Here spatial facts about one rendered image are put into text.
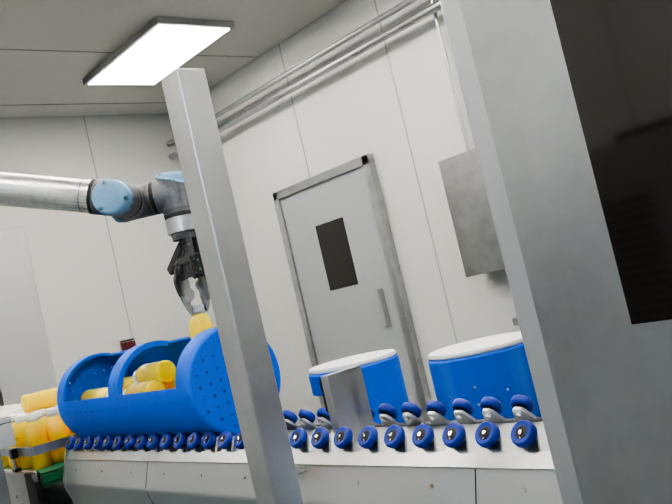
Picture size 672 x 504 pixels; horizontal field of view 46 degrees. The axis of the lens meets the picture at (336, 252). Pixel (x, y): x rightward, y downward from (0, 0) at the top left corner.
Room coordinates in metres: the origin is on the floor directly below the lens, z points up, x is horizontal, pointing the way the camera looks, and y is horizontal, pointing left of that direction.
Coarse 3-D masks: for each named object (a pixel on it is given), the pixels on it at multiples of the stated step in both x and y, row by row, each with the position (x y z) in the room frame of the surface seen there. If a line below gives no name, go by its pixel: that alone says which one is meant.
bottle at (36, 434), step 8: (32, 424) 2.72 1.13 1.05; (40, 424) 2.73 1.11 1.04; (32, 432) 2.71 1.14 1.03; (40, 432) 2.72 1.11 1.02; (32, 440) 2.71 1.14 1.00; (40, 440) 2.72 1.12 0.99; (48, 440) 2.76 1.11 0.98; (32, 448) 2.71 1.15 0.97; (32, 456) 2.72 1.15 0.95; (40, 456) 2.71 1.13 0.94; (48, 456) 2.73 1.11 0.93; (32, 464) 2.72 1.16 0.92; (40, 464) 2.71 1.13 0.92; (48, 464) 2.72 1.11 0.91
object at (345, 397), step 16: (352, 368) 1.77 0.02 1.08; (320, 384) 1.75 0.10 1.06; (336, 384) 1.73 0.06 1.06; (352, 384) 1.76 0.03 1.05; (336, 400) 1.72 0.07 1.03; (352, 400) 1.75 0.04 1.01; (368, 400) 1.78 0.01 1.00; (336, 416) 1.72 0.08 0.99; (352, 416) 1.75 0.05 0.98; (368, 416) 1.78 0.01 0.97
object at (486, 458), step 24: (72, 456) 2.67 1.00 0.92; (96, 456) 2.52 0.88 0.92; (120, 456) 2.39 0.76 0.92; (144, 456) 2.28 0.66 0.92; (168, 456) 2.17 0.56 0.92; (192, 456) 2.07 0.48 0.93; (216, 456) 1.99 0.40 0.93; (240, 456) 1.91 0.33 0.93; (312, 456) 1.70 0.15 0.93; (336, 456) 1.64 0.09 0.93; (360, 456) 1.58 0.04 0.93; (384, 456) 1.53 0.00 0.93; (408, 456) 1.48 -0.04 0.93; (432, 456) 1.44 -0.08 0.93; (456, 456) 1.40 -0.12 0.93; (480, 456) 1.36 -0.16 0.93; (504, 456) 1.32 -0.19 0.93; (528, 456) 1.28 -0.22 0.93
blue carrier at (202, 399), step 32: (128, 352) 2.35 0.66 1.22; (160, 352) 2.53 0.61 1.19; (192, 352) 2.01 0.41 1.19; (64, 384) 2.60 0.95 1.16; (96, 384) 2.72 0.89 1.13; (192, 384) 1.98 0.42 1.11; (224, 384) 2.04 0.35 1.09; (64, 416) 2.60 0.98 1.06; (96, 416) 2.42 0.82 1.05; (128, 416) 2.27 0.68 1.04; (160, 416) 2.13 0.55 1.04; (192, 416) 2.01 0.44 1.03; (224, 416) 2.03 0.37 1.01
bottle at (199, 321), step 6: (198, 312) 2.13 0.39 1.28; (204, 312) 2.14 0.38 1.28; (192, 318) 2.12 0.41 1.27; (198, 318) 2.12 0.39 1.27; (204, 318) 2.12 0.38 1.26; (210, 318) 2.15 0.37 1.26; (192, 324) 2.12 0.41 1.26; (198, 324) 2.11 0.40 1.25; (204, 324) 2.12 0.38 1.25; (210, 324) 2.13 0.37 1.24; (192, 330) 2.12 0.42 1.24; (198, 330) 2.11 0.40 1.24; (192, 336) 2.12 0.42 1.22
